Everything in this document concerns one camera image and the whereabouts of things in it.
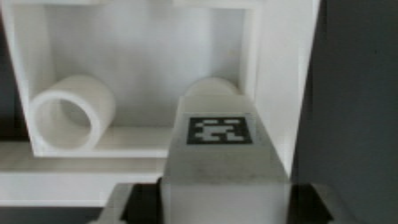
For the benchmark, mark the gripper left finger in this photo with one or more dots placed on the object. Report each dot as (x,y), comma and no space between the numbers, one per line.
(134,205)

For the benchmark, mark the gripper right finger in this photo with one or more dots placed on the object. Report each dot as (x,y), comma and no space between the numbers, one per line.
(317,206)

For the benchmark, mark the white chair leg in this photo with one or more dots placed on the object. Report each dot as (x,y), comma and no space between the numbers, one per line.
(224,182)

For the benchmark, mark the white chair seat part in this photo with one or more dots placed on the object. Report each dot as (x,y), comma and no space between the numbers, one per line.
(125,61)

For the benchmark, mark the white front fence bar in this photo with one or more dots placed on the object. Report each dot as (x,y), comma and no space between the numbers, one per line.
(66,182)

